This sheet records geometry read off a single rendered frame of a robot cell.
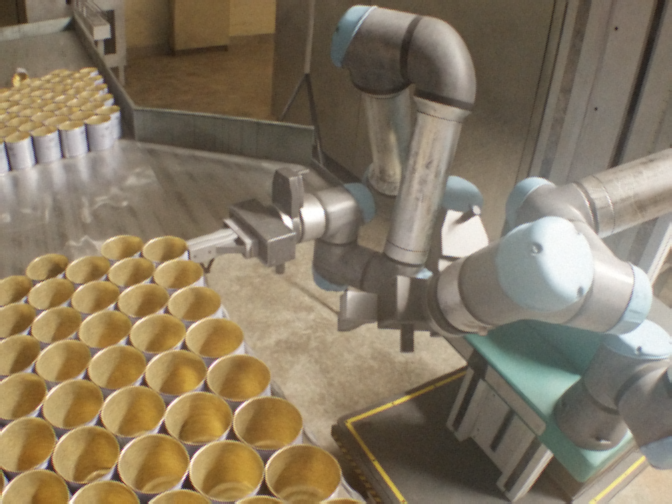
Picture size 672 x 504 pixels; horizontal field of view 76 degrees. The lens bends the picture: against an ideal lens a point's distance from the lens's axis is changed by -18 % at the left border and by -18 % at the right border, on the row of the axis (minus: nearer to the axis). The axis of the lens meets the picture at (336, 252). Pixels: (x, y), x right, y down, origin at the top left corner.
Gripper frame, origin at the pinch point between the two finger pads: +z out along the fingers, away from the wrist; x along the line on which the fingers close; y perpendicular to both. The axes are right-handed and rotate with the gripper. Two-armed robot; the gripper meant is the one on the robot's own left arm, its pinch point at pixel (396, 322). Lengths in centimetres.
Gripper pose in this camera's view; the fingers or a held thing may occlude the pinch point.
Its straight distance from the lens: 67.0
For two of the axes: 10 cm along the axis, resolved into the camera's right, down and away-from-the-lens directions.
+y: -0.2, 9.5, -3.0
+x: 9.4, 1.2, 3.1
